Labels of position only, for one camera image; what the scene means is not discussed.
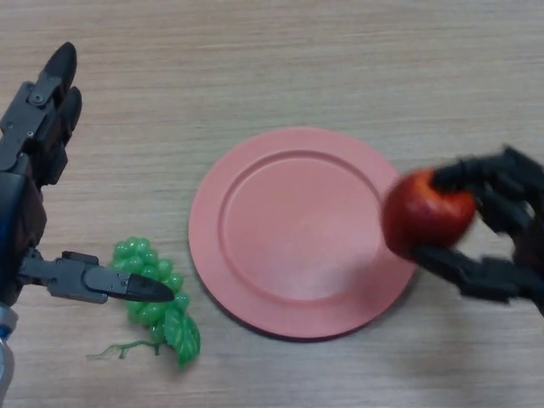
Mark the pink round plate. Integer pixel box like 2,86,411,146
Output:
188,126,420,343

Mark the red apple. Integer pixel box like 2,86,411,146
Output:
382,168,477,260

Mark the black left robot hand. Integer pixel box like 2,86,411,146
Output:
0,41,175,307

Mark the green plastic grape bunch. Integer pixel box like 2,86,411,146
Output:
87,235,201,370

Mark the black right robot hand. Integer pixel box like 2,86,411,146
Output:
414,145,544,318

